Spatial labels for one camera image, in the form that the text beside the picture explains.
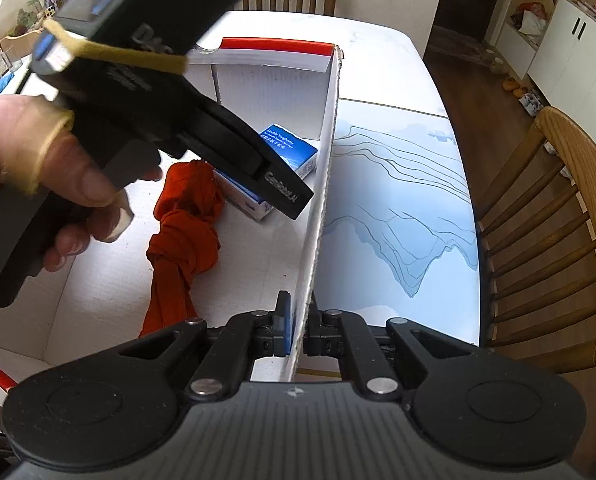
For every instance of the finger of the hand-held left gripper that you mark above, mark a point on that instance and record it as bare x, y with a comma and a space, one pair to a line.
285, 192

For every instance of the white red-edged cardboard box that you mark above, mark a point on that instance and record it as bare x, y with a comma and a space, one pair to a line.
258, 260

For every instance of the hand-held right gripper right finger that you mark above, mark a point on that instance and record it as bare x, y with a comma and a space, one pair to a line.
314, 327

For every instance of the pair of white shoes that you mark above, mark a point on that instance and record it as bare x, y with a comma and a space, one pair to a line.
533, 102
565, 171

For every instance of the pair of orange slippers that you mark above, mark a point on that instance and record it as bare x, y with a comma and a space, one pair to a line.
514, 87

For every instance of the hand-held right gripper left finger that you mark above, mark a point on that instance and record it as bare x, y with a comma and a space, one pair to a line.
284, 322

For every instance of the blue tissue pack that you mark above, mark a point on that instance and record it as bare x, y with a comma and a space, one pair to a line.
290, 147

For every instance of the white open shelf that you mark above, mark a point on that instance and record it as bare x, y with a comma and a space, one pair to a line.
520, 57

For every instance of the tan elastic band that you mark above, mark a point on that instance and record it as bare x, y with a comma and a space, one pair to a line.
127, 53

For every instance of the brown door rug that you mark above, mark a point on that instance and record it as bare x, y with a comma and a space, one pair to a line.
458, 49

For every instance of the person's left hand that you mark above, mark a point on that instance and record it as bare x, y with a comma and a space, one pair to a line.
7, 140

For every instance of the red knotted scarf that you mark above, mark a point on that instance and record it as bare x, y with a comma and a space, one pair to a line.
182, 240

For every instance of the blue mountain print table mat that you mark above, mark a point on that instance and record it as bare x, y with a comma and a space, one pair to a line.
403, 185

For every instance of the white plastic bag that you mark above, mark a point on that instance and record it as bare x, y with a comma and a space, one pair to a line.
533, 24

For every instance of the small beige bowl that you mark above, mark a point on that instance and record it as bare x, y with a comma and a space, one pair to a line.
498, 65

